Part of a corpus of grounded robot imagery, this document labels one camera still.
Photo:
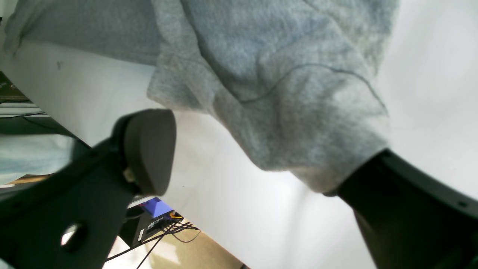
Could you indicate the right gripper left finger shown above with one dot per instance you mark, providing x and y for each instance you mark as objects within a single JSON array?
[{"x": 71, "y": 220}]

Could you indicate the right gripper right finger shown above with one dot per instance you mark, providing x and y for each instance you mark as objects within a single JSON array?
[{"x": 408, "y": 219}]

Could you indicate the grey t-shirt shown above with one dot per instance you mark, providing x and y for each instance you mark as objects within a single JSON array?
[{"x": 293, "y": 81}]

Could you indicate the blue box under table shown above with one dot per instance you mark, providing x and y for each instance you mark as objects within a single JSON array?
[{"x": 156, "y": 207}]

